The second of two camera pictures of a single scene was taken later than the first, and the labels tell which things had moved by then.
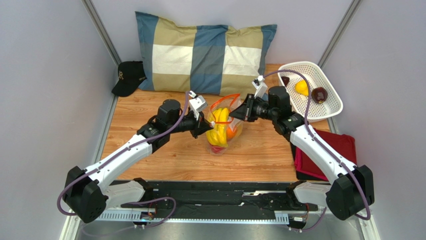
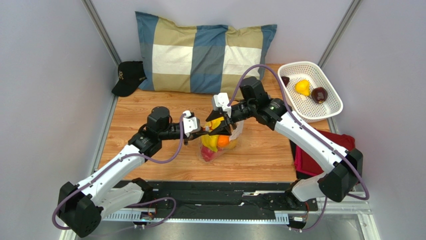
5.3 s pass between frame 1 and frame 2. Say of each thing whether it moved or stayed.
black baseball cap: stayed
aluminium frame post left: stayed
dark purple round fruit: stayed
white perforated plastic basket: stayed
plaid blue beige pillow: stayed
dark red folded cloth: stayed
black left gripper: moved
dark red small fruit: stayed
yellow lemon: stayed
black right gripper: moved
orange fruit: moved
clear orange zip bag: moved
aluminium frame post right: stayed
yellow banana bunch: moved
